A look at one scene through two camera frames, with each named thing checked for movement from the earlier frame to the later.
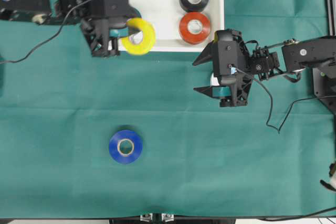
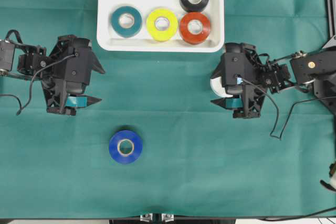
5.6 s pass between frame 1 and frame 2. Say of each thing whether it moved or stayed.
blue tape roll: stayed
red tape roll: stayed
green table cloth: stayed
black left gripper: moved
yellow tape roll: moved
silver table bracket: stayed
